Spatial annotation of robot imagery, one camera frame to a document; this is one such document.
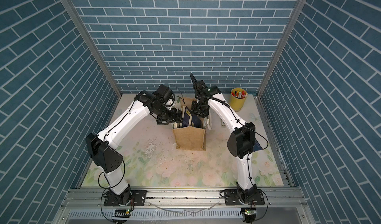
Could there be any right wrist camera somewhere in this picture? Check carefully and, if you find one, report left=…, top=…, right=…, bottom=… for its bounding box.
left=193, top=80, right=207, bottom=98

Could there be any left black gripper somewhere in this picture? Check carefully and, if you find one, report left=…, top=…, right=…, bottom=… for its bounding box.
left=153, top=103, right=185, bottom=125

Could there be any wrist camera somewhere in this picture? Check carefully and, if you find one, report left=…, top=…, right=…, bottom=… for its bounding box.
left=193, top=80, right=207, bottom=98
left=153, top=84, right=174, bottom=104

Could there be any yellow pen holder cup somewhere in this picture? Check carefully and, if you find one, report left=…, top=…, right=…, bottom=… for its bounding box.
left=229, top=88, right=248, bottom=111

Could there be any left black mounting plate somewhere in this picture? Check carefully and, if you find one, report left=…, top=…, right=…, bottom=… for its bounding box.
left=102, top=190, right=147, bottom=207

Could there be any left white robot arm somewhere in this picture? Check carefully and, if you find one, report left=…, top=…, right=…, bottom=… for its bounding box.
left=85, top=85, right=181, bottom=206

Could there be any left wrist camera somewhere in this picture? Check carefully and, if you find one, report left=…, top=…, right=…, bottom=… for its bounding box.
left=153, top=84, right=174, bottom=104

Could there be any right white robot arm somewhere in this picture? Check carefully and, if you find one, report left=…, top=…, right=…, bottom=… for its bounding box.
left=190, top=74, right=264, bottom=204

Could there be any navy blue book yellow label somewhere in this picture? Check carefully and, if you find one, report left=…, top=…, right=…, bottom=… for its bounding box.
left=181, top=106, right=202, bottom=128

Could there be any white paged book in bag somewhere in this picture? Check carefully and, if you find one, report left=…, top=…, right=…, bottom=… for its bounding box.
left=173, top=122, right=183, bottom=129

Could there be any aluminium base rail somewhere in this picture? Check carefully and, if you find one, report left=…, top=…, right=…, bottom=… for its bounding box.
left=54, top=186, right=314, bottom=224

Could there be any black mounting plate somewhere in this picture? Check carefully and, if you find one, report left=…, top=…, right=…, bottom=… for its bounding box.
left=102, top=190, right=147, bottom=207
left=219, top=189, right=265, bottom=206

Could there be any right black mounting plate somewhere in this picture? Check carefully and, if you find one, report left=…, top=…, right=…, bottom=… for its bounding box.
left=219, top=189, right=265, bottom=206

